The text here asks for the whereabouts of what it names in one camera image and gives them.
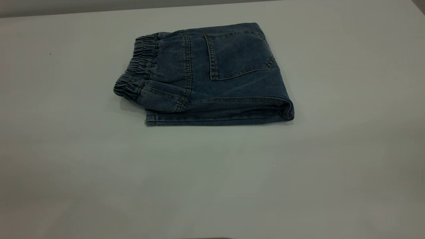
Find blue denim pants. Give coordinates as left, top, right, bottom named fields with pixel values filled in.
left=114, top=23, right=295, bottom=126

